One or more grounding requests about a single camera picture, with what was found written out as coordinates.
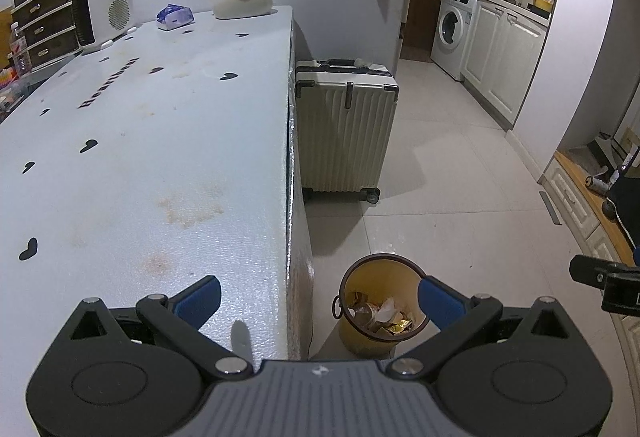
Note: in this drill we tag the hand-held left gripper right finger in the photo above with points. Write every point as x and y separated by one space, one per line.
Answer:
441 301

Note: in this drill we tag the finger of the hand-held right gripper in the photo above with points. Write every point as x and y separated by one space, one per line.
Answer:
587 269

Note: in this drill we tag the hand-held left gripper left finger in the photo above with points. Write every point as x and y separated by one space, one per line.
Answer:
197 301

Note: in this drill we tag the gold foil wrapper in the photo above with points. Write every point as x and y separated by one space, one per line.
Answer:
398 327

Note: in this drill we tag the white plastic bag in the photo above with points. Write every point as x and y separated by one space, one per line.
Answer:
387 309

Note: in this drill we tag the yellow trash bin brown rim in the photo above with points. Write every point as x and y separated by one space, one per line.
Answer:
355 334

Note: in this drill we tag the low white drawer cabinet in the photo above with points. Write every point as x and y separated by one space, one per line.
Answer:
575 202

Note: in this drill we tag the black cloth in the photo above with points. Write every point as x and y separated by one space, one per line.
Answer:
627 207

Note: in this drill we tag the white ribbed suitcase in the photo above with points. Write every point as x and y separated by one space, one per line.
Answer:
345 137

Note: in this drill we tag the white kitchen cabinet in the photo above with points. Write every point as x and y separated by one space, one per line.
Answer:
505 62

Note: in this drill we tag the yellow container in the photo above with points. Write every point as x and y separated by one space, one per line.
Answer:
542 4

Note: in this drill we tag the white washing machine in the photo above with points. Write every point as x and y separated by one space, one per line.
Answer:
454 32

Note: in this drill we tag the blue tissue pack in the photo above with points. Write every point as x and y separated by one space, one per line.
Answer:
175 17

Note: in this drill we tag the white space heater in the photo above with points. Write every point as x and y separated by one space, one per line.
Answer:
107 12

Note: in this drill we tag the dark drawer unit white frame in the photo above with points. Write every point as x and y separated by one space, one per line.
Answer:
45 32

